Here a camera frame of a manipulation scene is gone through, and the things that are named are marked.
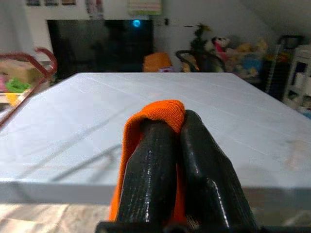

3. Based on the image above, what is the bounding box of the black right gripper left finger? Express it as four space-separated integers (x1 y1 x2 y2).
116 118 180 229

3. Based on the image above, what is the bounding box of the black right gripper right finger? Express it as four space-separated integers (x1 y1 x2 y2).
179 109 259 231

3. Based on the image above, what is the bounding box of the orange t-shirt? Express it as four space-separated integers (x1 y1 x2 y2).
108 99 187 223

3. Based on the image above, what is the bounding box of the pink plastic clothes hanger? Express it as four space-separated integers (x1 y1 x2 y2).
0 47 58 127

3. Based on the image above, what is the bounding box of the white plastic folding table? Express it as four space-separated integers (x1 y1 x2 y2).
0 72 311 205

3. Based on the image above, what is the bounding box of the black stroller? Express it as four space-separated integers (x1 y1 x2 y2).
175 49 225 73

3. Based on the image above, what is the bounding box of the orange bag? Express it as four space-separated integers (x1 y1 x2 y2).
142 52 172 73

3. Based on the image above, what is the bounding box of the colourful plush toy pile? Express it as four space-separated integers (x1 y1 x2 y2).
210 35 268 81

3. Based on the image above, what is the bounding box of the small green artificial tree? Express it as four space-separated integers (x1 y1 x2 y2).
190 22 212 62

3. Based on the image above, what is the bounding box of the white tiered storage cart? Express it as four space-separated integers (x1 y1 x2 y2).
282 44 311 110

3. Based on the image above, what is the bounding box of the black television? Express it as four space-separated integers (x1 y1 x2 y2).
46 19 155 74

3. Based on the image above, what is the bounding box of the yellow cloth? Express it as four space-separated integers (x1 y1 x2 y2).
4 93 19 107

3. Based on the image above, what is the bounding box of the green plastic toy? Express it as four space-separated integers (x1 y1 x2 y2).
5 77 32 93

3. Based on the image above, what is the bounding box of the cardboard box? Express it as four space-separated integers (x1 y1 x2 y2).
0 59 37 84

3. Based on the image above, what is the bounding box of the black wire shelf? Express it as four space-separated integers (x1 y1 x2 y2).
264 34 305 98

